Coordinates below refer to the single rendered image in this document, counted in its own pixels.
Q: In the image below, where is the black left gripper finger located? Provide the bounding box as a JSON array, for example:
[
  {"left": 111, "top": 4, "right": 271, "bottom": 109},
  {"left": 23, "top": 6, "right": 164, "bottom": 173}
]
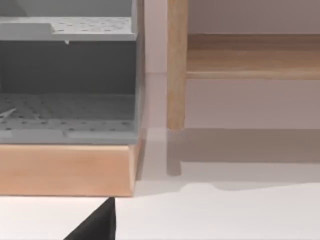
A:
[{"left": 62, "top": 197, "right": 117, "bottom": 240}]

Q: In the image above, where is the pale wooden drawer front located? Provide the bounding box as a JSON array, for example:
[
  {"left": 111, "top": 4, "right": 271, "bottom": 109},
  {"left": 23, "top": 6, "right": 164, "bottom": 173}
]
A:
[{"left": 0, "top": 138, "right": 143, "bottom": 198}]

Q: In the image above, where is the grey pierced drawer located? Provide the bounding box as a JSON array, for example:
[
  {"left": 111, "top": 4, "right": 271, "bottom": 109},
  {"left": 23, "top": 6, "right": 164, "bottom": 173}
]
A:
[{"left": 0, "top": 0, "right": 145, "bottom": 146}]

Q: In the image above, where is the wooden open shelf unit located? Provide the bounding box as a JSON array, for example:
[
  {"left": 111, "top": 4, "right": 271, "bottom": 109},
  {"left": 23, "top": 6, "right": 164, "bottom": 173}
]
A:
[{"left": 166, "top": 0, "right": 320, "bottom": 131}]

